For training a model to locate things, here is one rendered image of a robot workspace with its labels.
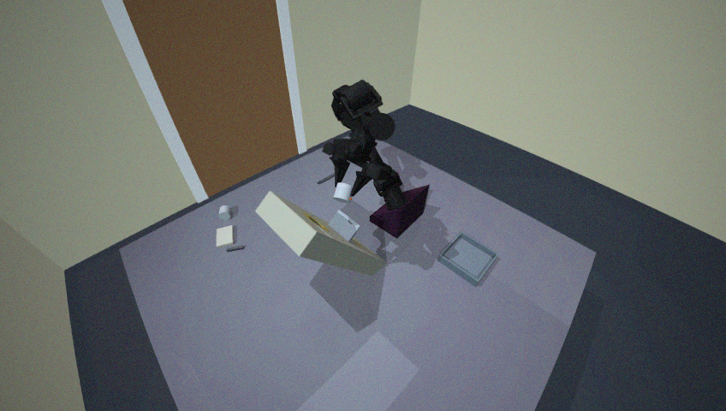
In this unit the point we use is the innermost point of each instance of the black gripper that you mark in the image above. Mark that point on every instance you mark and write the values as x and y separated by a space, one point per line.
369 170

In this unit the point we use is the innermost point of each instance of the white cylinder with two slots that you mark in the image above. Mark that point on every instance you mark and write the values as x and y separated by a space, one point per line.
343 192

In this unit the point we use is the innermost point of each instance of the light grey cylinder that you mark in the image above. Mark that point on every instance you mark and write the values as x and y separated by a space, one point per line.
224 212

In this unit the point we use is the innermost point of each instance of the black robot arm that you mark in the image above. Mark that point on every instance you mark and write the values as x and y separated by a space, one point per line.
355 107

